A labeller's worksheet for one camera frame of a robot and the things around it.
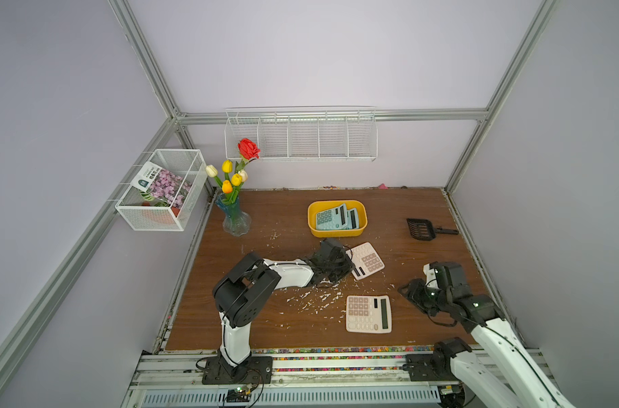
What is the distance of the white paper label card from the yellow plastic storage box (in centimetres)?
55

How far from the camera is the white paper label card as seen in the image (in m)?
0.72

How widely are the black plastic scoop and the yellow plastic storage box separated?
21 cm
